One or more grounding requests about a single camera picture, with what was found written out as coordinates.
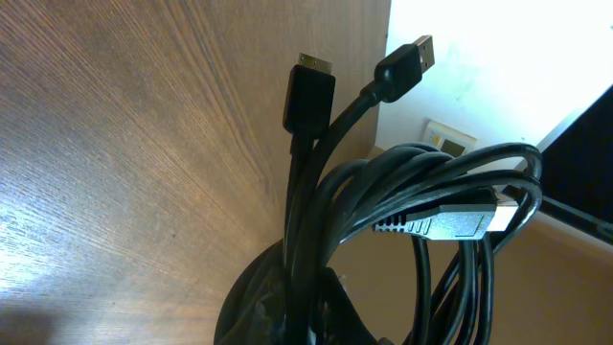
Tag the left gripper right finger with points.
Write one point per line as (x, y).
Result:
(336, 320)

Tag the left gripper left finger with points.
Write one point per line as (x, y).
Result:
(254, 310)

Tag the black monitor panel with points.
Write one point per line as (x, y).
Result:
(577, 172)

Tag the white wall outlet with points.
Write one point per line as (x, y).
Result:
(448, 139)

